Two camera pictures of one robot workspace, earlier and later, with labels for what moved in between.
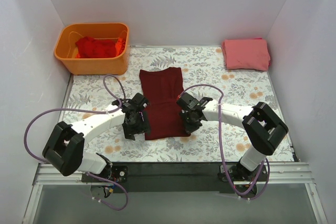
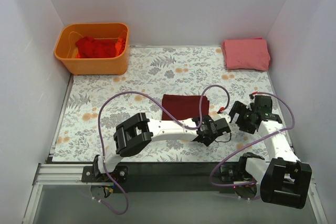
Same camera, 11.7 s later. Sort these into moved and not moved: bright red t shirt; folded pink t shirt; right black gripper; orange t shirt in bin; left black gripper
Moved: left black gripper; right black gripper
Not moved: bright red t shirt; folded pink t shirt; orange t shirt in bin
